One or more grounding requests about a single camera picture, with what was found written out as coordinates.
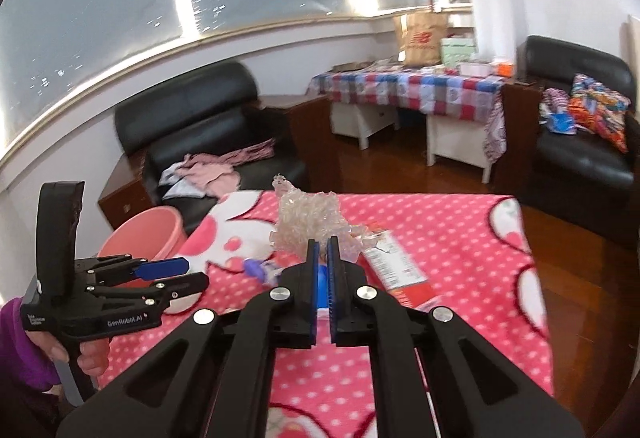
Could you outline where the light blue garment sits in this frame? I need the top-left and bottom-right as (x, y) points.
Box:
(159, 162), (206, 199)

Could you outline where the purple wrapper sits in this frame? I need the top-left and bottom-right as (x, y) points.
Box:
(242, 258), (281, 286)

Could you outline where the red and white box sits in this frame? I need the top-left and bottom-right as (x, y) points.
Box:
(361, 229), (443, 313)

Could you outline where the person's left forearm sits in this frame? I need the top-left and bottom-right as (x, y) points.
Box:
(0, 295), (63, 391)

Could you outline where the green crate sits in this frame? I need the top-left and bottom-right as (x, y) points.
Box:
(440, 36), (478, 68)

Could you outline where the checked cloth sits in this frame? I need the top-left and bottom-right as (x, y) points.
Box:
(539, 88), (573, 126)

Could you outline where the white headboard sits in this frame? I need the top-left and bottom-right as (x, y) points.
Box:
(627, 14), (640, 116)

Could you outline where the black armchair with clothes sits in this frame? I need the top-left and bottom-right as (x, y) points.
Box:
(97, 62), (332, 239)

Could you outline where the checkered cloth white table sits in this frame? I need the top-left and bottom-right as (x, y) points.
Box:
(306, 68), (507, 163)

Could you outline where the frosted window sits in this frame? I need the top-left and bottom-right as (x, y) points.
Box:
(0, 0), (473, 159)

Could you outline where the blue bag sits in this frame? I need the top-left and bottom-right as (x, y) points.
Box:
(547, 113), (576, 135)

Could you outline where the blue tissue pack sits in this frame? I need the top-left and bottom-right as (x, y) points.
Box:
(318, 265), (331, 316)

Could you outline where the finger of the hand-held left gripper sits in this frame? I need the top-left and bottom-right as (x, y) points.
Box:
(87, 272), (210, 313)
(75, 255), (190, 291)

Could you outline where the pink plastic bucket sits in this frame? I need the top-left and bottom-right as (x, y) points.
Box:
(96, 207), (190, 291)

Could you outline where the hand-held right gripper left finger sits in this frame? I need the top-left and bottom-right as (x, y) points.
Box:
(56, 239), (321, 438)

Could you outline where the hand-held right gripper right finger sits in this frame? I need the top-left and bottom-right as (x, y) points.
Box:
(327, 235), (586, 438)

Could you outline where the pink polka-dot blanket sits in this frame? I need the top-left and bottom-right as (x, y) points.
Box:
(97, 190), (556, 438)

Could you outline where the white container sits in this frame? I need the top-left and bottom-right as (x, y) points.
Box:
(457, 62), (493, 78)

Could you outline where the brown paper bag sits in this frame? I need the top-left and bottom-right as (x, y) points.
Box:
(394, 10), (450, 67)

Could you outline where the colourful printed cushion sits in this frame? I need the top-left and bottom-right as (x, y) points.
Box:
(570, 74), (632, 153)

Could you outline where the patterned dark pink garment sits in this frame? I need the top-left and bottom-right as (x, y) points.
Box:
(220, 138), (277, 166)

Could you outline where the black armchair with cushion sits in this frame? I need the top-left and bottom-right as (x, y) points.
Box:
(502, 35), (636, 249)

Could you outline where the person's left hand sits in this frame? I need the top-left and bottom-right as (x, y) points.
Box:
(27, 332), (110, 379)

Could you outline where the clear bubble plastic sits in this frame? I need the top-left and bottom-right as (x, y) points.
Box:
(270, 174), (373, 266)

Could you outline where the white desk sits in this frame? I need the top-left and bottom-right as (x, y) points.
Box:
(330, 100), (493, 183)

